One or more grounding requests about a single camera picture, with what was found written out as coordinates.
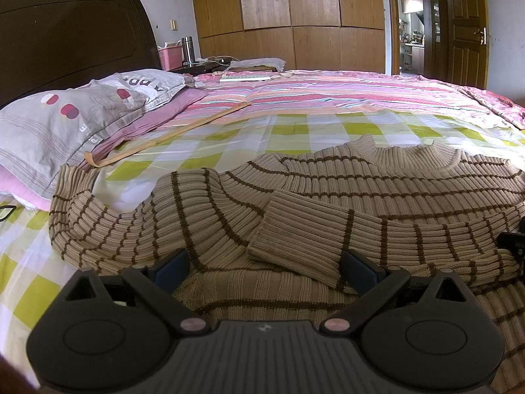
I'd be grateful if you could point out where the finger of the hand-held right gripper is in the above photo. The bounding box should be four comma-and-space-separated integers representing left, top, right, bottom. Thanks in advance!
496, 217, 525, 257

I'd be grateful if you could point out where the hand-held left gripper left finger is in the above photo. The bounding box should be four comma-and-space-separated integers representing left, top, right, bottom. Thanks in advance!
63, 248, 210, 336

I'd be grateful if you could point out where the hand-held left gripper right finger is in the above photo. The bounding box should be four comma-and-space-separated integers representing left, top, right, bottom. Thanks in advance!
320, 250, 472, 335

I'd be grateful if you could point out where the beige brown striped sweater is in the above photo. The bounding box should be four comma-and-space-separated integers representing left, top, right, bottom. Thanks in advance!
48, 135, 525, 394

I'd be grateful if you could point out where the bamboo back scratcher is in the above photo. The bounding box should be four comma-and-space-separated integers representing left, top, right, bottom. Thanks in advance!
84, 100, 252, 170

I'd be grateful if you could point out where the pink floral blanket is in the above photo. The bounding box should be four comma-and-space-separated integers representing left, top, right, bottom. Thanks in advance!
441, 81, 525, 132

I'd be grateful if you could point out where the pink pillow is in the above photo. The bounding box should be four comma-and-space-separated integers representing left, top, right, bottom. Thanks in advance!
0, 88, 209, 211

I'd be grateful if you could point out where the green white checked bedsheet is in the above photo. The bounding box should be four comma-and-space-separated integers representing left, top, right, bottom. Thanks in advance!
0, 109, 525, 345

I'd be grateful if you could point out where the grey printed pillow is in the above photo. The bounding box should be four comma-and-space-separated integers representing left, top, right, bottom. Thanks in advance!
0, 70, 186, 194

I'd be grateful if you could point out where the pink striped quilt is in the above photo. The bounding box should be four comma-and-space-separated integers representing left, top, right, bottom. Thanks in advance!
174, 69, 497, 126

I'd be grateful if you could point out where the dark nightstand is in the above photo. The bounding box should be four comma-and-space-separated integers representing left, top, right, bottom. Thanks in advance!
169, 59, 230, 75

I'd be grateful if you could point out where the white book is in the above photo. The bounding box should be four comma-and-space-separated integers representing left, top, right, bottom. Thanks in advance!
219, 73, 275, 83

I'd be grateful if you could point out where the pink plastic basket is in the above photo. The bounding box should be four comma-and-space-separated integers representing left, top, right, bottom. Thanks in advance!
158, 45, 183, 72

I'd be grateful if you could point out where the folded grey cloth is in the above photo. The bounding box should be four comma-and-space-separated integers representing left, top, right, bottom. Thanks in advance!
225, 58, 286, 74

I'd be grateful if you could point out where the brown wooden door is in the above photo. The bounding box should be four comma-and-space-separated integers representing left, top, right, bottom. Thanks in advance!
435, 0, 490, 90

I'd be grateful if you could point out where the dark wooden headboard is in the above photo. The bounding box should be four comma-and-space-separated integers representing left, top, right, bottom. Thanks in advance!
0, 0, 160, 109

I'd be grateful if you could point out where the wooden wardrobe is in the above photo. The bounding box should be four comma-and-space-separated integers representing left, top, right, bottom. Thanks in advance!
189, 0, 387, 75

